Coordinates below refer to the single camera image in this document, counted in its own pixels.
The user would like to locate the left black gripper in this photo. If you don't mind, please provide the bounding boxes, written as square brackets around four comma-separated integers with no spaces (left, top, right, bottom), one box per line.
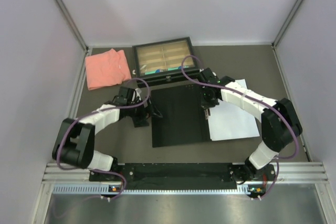
[127,95,162,127]

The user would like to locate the white paper sheet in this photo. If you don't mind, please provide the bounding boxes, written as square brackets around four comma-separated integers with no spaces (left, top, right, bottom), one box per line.
[207,78,260,142]

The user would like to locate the black ring binder folder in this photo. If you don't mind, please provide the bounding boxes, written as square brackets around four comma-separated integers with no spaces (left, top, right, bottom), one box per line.
[151,84,211,148]

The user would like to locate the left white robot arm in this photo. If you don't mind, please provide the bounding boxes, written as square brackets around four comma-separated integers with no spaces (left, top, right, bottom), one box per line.
[52,87,162,180]

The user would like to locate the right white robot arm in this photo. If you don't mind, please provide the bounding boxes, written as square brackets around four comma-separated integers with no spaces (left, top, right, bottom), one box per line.
[197,68,303,180]

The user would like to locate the black glass-lid compartment box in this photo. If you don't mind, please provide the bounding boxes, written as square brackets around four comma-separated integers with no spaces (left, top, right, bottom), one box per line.
[132,37,200,86]

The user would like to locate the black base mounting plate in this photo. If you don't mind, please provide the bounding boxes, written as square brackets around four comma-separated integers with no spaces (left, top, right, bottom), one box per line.
[89,162,276,189]

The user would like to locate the pink folded cloth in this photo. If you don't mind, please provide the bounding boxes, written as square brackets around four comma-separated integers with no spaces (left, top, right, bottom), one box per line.
[85,49,131,91]

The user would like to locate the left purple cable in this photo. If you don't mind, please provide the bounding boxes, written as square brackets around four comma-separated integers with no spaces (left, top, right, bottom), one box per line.
[51,78,151,218]

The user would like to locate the purple cable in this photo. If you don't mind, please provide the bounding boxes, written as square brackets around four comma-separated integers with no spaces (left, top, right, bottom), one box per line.
[51,78,151,218]
[181,55,301,200]

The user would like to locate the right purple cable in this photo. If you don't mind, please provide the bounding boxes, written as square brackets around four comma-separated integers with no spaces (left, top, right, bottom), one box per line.
[181,55,301,200]

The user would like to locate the grey slotted cable duct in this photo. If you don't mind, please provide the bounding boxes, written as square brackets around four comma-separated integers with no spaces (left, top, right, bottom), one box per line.
[52,184,251,195]

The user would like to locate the aluminium frame rail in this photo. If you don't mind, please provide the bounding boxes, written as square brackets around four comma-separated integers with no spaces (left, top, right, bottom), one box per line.
[39,0,90,51]

